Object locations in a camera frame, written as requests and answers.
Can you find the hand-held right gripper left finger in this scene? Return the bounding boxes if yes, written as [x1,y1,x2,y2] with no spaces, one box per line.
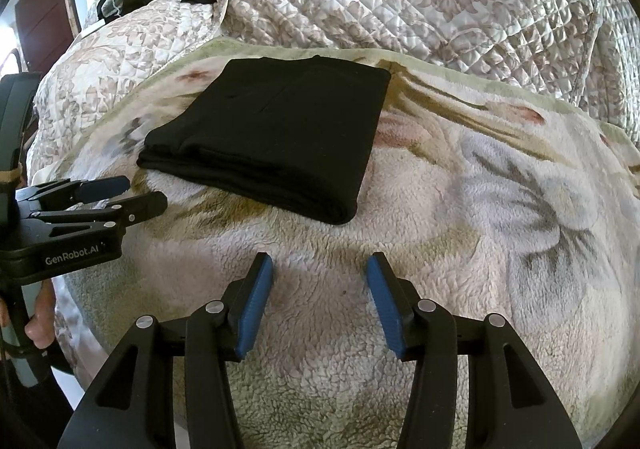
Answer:
[59,251,275,449]

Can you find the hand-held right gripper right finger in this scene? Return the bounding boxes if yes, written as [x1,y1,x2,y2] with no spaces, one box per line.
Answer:
[366,251,583,449]

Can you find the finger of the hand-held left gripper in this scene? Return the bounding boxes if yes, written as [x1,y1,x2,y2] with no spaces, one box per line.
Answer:
[19,176,132,206]
[30,192,168,231]

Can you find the black pants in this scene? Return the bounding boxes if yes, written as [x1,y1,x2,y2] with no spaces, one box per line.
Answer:
[136,56,392,225]

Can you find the person's left hand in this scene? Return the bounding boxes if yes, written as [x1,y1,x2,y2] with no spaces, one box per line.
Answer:
[0,281,57,351]

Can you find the floral fleece blanket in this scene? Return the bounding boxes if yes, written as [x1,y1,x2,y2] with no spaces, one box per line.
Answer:
[52,40,640,449]

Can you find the quilted floral bedspread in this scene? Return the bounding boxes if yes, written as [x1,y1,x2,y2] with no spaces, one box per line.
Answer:
[25,0,223,185]

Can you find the brown wooden door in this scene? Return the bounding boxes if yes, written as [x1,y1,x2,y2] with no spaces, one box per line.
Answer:
[14,0,76,75]

